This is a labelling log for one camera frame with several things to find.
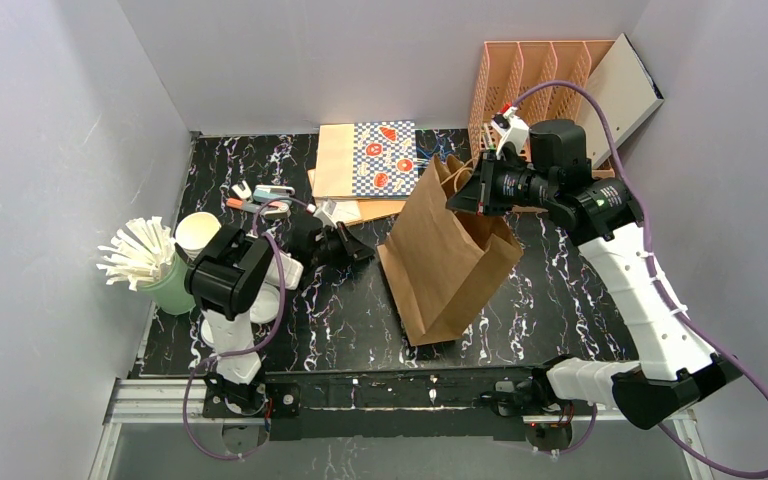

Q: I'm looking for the white folder board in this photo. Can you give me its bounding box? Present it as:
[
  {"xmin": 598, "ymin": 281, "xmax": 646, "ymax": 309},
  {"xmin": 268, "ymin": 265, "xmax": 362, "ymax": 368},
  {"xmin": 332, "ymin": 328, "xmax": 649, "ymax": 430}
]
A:
[{"xmin": 576, "ymin": 34, "xmax": 663, "ymax": 170}]

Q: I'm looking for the orange file organizer rack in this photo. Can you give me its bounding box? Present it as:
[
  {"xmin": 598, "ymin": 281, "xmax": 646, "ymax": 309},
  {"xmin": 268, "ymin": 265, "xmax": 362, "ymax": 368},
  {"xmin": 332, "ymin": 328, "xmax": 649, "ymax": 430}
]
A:
[{"xmin": 467, "ymin": 40, "xmax": 614, "ymax": 160}]

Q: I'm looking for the stack of white lids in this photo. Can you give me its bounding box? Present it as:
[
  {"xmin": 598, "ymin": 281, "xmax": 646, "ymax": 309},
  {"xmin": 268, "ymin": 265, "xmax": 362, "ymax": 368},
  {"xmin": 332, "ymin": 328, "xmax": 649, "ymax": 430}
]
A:
[{"xmin": 174, "ymin": 212, "xmax": 221, "ymax": 259}]

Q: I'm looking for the checkered paper sheet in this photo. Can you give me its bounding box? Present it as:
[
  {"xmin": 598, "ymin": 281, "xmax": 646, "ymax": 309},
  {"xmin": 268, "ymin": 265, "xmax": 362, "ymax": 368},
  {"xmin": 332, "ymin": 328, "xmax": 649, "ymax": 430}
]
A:
[{"xmin": 351, "ymin": 120, "xmax": 419, "ymax": 199}]

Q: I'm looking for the green cup of stirrers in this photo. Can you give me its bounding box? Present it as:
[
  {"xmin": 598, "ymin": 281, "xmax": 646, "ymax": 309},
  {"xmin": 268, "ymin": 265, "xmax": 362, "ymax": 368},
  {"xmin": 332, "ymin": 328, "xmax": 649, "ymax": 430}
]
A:
[{"xmin": 96, "ymin": 216, "xmax": 196, "ymax": 315}]

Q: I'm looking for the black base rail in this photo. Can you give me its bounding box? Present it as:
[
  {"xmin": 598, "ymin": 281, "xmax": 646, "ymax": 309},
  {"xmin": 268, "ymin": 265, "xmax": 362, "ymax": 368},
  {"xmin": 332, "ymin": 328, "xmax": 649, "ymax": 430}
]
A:
[{"xmin": 245, "ymin": 368, "xmax": 584, "ymax": 428}]

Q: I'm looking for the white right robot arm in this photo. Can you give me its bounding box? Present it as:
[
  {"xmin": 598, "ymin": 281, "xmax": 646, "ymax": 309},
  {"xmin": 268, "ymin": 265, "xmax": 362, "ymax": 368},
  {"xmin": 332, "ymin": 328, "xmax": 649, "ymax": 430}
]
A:
[{"xmin": 446, "ymin": 115, "xmax": 740, "ymax": 429}]

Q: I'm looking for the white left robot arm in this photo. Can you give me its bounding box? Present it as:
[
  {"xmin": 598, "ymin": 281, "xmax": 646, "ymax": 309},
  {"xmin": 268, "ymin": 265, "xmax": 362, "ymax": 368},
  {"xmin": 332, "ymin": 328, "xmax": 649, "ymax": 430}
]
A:
[{"xmin": 174, "ymin": 204, "xmax": 374, "ymax": 385}]

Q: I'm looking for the brown paper bag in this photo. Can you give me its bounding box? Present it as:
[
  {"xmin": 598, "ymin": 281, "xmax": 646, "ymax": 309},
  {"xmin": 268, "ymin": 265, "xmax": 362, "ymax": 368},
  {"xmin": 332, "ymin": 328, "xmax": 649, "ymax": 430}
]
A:
[{"xmin": 378, "ymin": 155, "xmax": 523, "ymax": 347}]

